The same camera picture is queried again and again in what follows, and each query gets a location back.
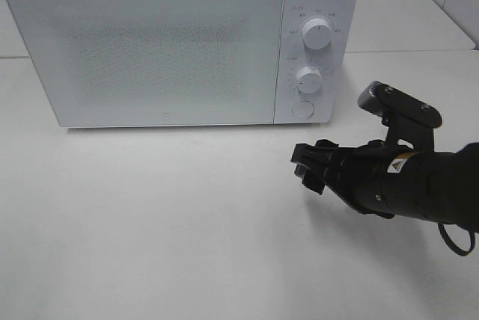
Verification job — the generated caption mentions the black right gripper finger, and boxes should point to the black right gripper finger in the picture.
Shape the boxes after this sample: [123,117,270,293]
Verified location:
[290,144,333,194]
[314,139,340,156]

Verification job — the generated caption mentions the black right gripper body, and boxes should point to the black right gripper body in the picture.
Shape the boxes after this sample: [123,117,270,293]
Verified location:
[324,140,394,219]

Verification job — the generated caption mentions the white microwave knob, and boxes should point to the white microwave knob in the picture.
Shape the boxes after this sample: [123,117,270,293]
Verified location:
[296,67,324,94]
[300,15,332,50]

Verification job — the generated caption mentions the white microwave door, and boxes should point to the white microwave door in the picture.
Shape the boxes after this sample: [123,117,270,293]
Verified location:
[7,0,283,128]

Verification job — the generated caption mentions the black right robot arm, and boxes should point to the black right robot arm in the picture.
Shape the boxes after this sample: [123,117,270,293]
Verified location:
[291,140,478,232]

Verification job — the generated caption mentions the white microwave oven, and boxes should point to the white microwave oven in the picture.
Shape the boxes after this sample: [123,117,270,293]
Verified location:
[0,0,361,129]

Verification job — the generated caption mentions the black camera cable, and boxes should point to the black camera cable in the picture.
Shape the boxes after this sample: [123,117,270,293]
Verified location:
[436,222,477,257]

